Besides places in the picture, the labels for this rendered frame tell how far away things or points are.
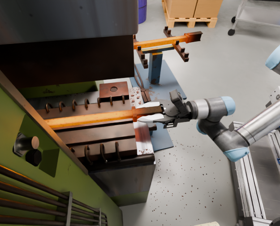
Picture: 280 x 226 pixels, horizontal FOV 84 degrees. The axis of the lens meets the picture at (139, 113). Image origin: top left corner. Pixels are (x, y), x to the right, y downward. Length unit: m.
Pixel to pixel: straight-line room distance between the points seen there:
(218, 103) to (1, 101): 0.59
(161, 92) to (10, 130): 0.87
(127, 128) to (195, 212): 1.11
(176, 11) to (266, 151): 2.67
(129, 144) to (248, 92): 2.10
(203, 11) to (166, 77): 2.57
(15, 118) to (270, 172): 1.60
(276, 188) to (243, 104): 1.01
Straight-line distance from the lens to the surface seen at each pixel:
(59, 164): 0.30
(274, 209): 1.54
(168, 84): 1.05
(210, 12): 3.61
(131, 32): 0.17
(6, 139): 0.20
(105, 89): 0.67
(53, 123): 0.59
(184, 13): 3.48
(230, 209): 1.61
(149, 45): 0.90
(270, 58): 0.85
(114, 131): 0.53
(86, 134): 0.55
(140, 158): 0.53
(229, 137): 0.69
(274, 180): 1.62
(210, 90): 2.24
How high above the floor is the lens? 1.44
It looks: 53 degrees down
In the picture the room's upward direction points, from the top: straight up
